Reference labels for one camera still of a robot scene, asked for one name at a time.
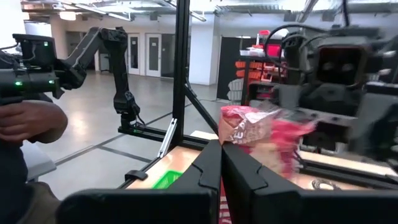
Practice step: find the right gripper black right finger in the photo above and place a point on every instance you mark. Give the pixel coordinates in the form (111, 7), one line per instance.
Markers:
(245, 186)

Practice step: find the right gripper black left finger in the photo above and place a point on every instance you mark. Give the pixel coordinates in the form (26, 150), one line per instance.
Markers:
(199, 180)

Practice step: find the red snack bag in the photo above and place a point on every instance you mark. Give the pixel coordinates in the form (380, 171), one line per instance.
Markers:
(248, 124)

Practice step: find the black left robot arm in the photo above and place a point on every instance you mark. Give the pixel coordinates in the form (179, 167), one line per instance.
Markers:
(379, 124)

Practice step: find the green plastic basket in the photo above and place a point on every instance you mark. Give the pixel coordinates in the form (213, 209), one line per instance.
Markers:
(168, 180)

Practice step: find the black table clamp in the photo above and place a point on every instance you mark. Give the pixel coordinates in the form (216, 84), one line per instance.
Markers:
(135, 175)

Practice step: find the tape roll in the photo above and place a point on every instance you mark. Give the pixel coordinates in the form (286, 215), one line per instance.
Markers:
(315, 184)

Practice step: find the shelf with orange bins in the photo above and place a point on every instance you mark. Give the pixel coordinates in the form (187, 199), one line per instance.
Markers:
(261, 71)

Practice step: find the black partition panel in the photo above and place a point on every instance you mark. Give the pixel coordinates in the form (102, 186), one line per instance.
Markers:
(228, 68)

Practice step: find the white double door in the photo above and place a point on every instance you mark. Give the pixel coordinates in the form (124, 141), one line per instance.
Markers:
(144, 56)

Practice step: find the grey bench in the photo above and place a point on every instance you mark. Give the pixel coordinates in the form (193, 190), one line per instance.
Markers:
(37, 158)

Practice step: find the person's hand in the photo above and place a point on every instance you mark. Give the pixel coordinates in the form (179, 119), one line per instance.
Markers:
(31, 121)

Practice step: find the person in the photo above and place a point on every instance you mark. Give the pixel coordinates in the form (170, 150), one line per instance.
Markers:
(12, 174)

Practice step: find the ceiling lamp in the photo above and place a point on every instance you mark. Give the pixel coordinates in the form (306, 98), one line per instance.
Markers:
(67, 16)

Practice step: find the silver frame bracket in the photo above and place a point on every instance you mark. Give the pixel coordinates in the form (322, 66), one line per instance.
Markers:
(168, 137)

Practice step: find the black diagonal frame brace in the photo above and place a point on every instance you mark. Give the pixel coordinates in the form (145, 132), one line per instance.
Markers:
(200, 109)

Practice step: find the black frame post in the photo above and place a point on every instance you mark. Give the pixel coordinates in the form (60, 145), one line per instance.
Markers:
(181, 62)

